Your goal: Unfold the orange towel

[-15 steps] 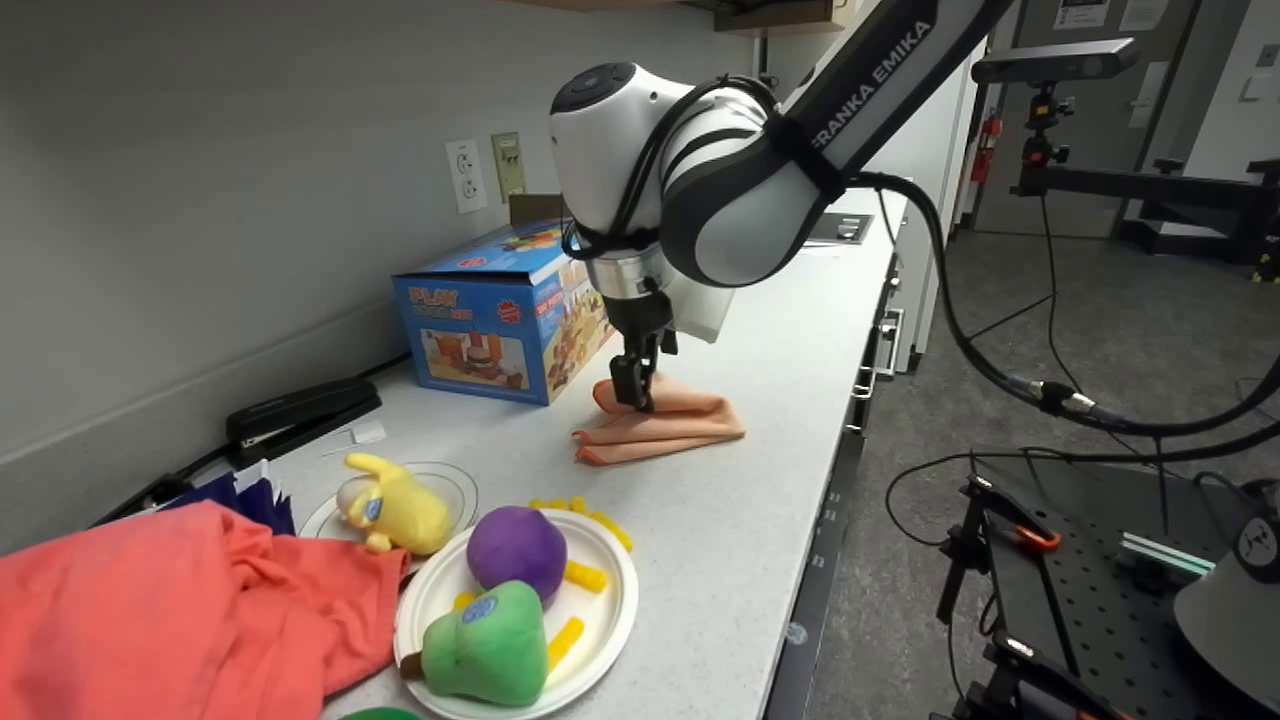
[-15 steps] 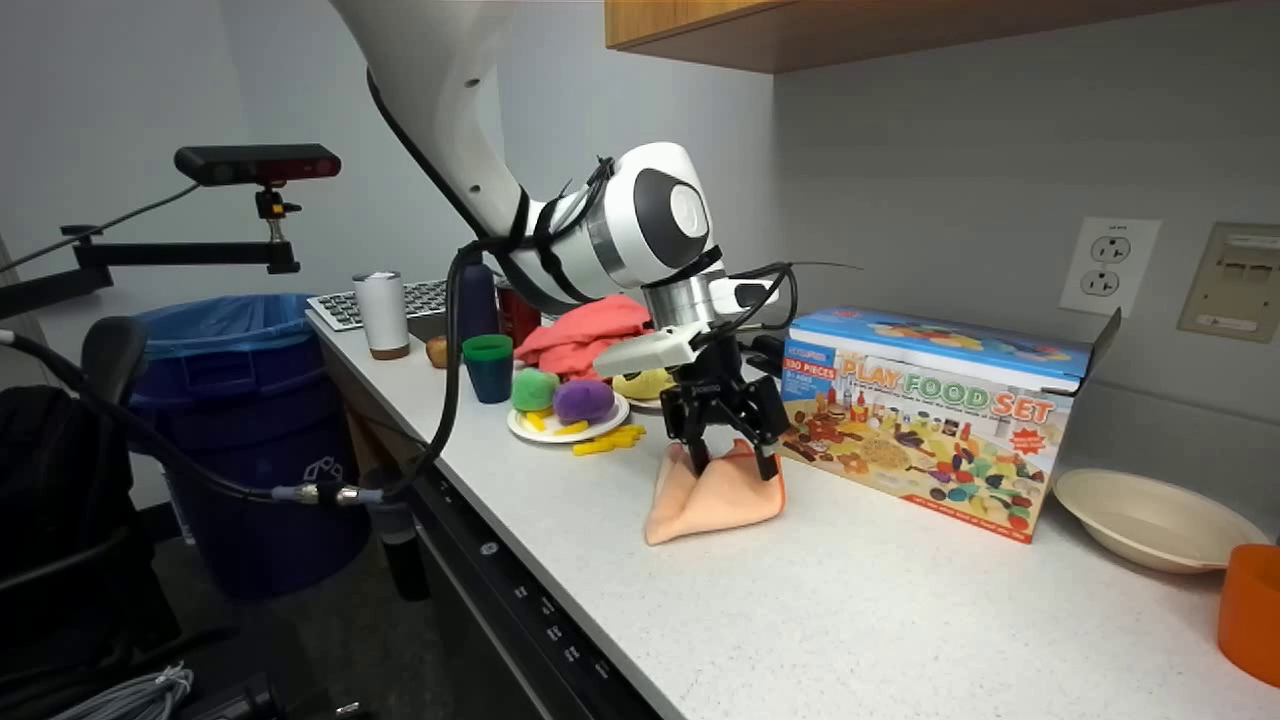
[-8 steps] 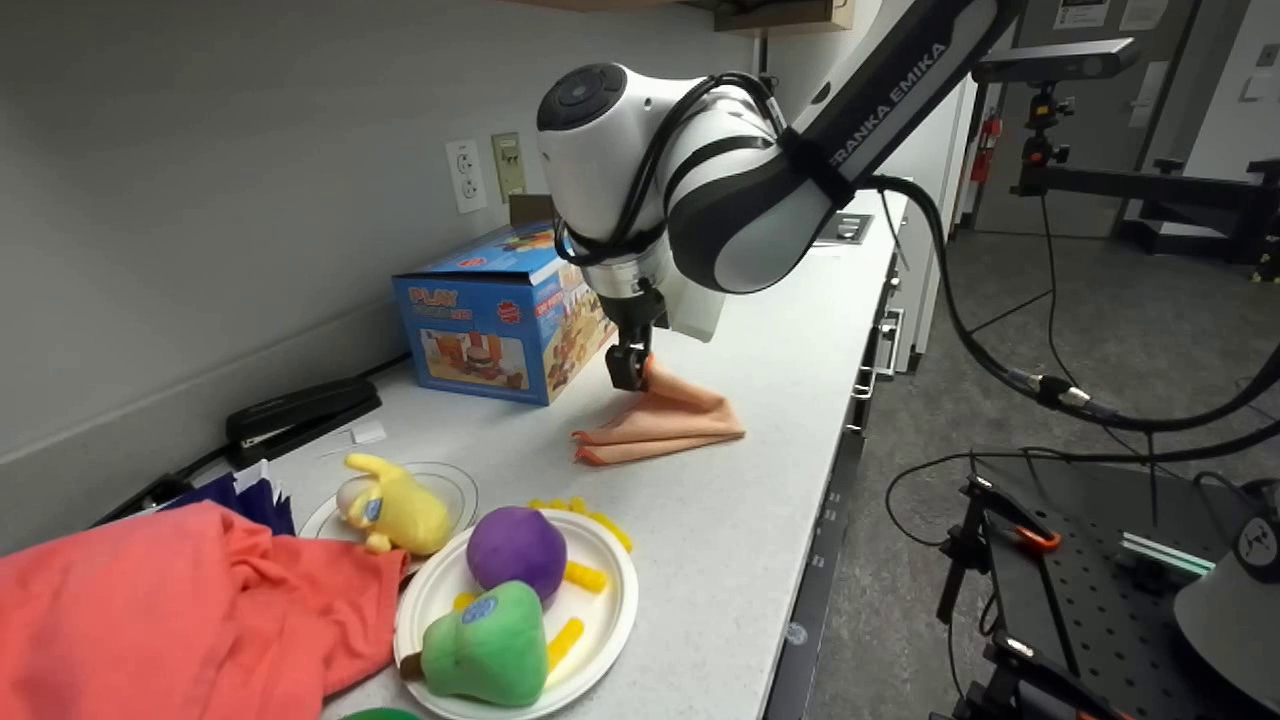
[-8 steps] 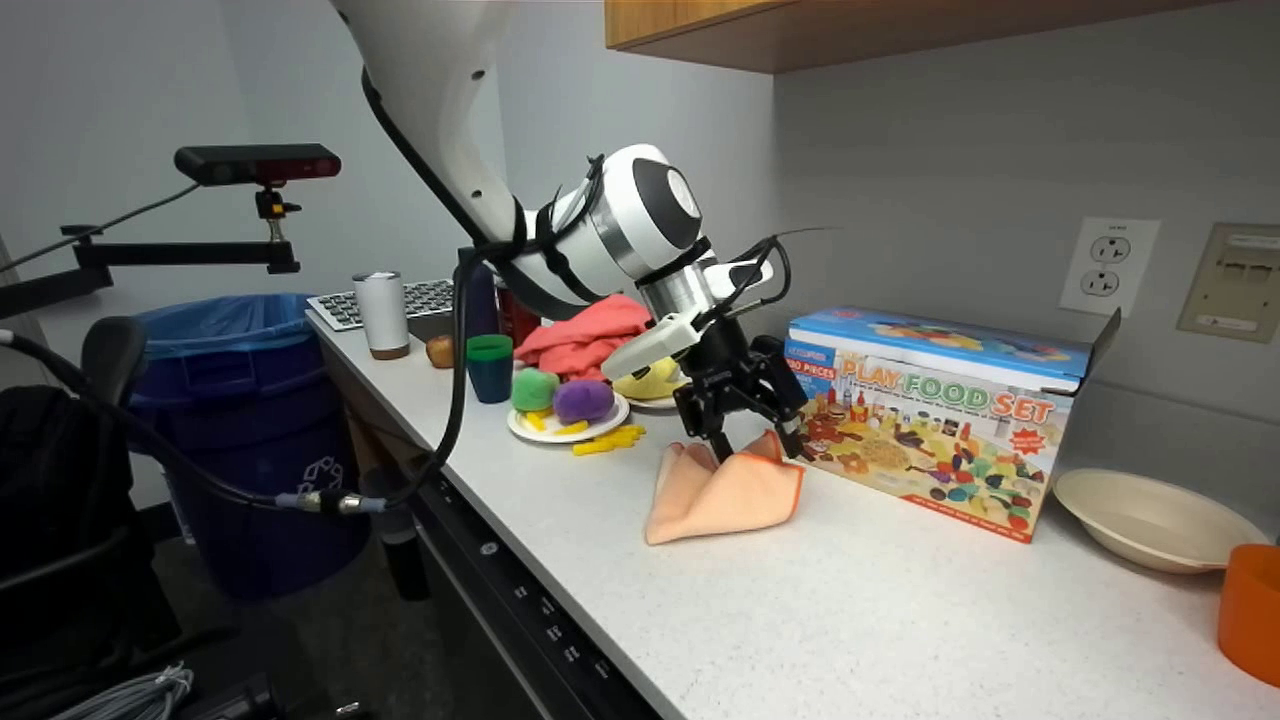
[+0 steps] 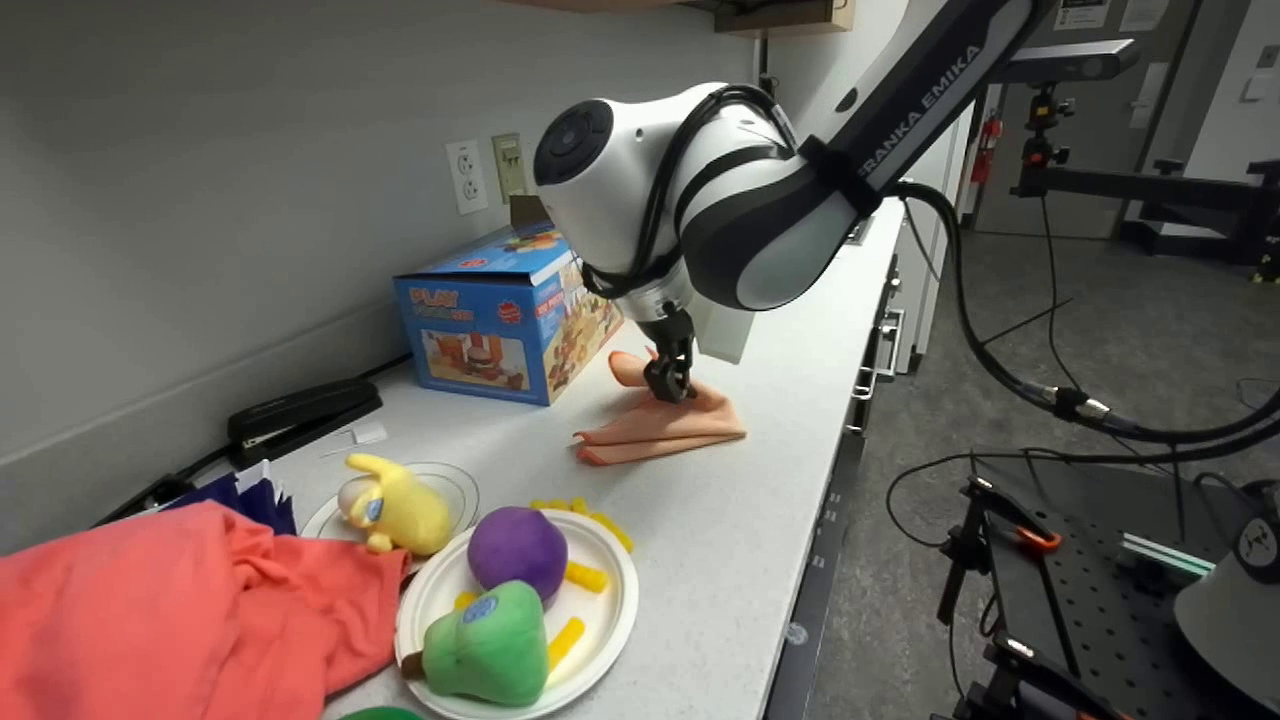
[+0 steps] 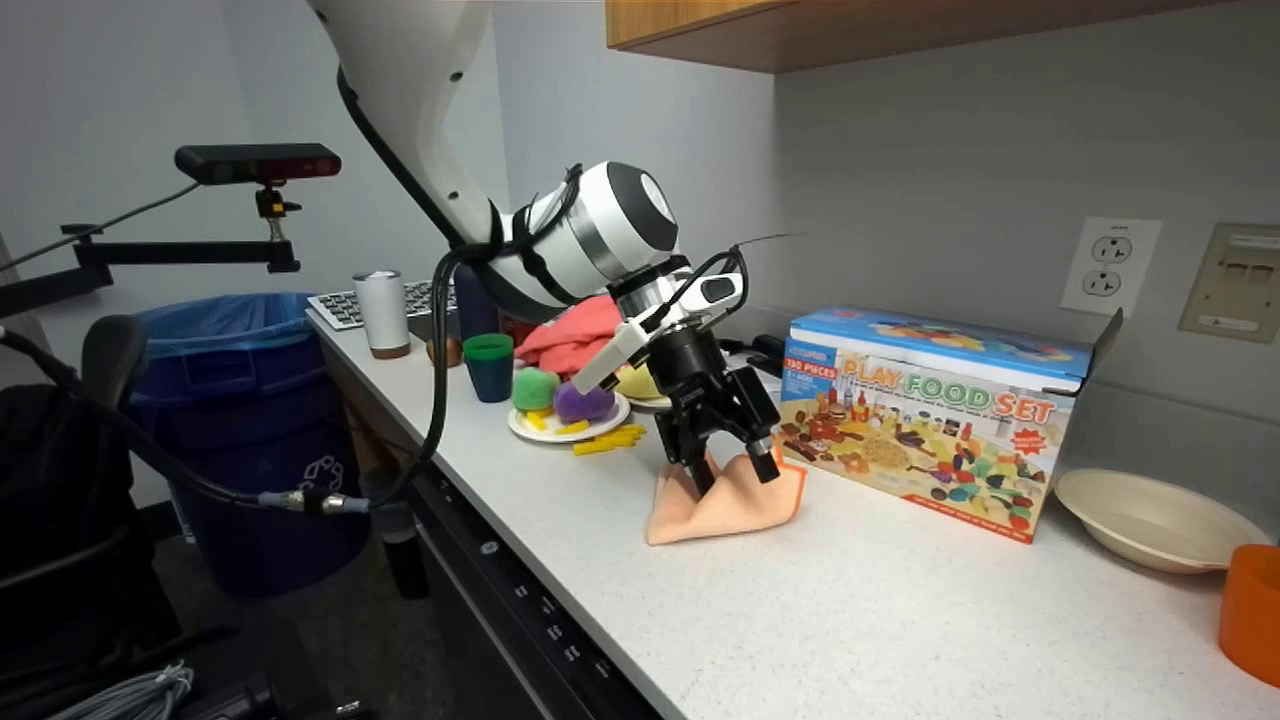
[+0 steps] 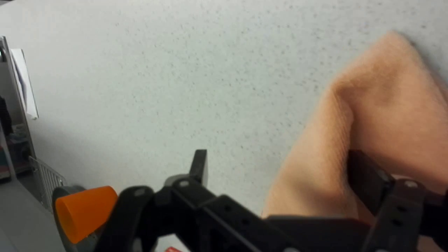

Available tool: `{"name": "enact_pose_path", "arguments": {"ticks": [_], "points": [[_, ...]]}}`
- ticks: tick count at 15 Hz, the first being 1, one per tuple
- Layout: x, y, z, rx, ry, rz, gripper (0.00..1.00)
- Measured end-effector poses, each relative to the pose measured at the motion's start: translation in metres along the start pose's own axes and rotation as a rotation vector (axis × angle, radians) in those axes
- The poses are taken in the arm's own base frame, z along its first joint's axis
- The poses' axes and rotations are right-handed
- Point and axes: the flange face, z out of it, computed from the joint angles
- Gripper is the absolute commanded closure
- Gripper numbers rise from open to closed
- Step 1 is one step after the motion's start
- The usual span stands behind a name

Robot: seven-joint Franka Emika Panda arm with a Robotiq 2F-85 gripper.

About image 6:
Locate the white braided sleeve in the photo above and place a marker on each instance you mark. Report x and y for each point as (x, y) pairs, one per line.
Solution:
(135, 693)

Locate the computer keyboard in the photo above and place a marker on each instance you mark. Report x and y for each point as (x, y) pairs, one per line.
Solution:
(332, 311)

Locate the coral red cloth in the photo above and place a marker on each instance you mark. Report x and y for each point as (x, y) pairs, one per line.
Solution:
(573, 341)

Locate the black office chair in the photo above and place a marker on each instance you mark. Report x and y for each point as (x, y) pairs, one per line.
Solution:
(65, 506)

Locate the white paper plate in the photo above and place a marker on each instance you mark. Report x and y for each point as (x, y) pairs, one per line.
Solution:
(595, 428)

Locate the beige empty plate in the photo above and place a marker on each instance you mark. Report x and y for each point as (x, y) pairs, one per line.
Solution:
(1146, 512)

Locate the blue trash bin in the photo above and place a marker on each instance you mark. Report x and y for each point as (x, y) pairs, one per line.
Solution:
(241, 402)

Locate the blue toy food box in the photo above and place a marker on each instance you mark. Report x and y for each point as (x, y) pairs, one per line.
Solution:
(932, 442)

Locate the yellow plush toy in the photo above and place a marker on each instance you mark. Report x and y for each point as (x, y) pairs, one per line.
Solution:
(641, 385)

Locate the beige wall switch plate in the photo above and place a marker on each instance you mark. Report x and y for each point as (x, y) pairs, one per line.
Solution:
(1233, 287)

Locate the yellow crinkle toy fry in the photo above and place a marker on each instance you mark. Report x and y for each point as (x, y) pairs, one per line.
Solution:
(607, 442)

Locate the white wall outlet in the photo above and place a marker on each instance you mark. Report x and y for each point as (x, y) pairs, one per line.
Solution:
(1109, 266)

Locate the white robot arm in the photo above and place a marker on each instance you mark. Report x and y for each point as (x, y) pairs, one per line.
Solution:
(403, 80)

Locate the orange cup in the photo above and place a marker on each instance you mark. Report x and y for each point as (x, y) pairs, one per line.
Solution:
(1253, 612)

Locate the orange microfiber towel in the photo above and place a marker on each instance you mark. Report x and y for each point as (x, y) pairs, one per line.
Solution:
(722, 512)

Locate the dark counter cabinet front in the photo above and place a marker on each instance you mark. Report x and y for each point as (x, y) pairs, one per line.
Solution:
(504, 625)

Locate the green topped cup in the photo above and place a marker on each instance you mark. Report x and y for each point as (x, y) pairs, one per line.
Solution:
(489, 373)

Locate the white tumbler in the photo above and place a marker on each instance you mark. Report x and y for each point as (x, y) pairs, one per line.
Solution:
(381, 315)

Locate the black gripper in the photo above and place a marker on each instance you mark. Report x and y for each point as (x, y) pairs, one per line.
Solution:
(695, 382)

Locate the wooden upper cabinet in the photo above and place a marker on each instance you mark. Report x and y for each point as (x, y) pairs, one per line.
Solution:
(802, 26)

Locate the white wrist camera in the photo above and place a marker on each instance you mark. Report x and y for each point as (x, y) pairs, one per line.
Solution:
(615, 363)

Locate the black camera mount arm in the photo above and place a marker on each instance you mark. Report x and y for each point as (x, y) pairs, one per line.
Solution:
(185, 249)

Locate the black stereo camera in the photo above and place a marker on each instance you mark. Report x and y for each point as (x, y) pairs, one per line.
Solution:
(254, 161)

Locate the purple plush ball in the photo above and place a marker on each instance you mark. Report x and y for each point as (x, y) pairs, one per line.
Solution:
(586, 402)

